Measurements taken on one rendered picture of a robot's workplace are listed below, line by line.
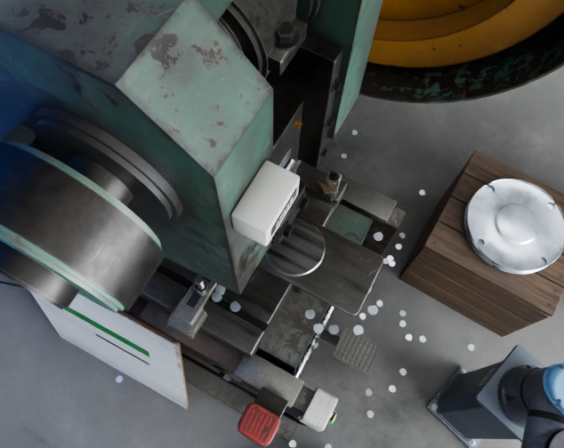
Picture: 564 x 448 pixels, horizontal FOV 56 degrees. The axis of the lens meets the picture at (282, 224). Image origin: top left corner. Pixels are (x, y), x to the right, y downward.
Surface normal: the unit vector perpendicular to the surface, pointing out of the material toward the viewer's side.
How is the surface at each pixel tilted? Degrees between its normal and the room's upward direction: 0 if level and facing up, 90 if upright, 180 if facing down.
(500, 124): 0
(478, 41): 90
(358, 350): 0
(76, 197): 26
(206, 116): 45
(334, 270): 0
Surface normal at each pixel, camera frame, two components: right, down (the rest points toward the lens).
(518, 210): 0.02, -0.37
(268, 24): 0.78, 0.22
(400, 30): -0.56, -0.18
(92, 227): 0.59, 0.02
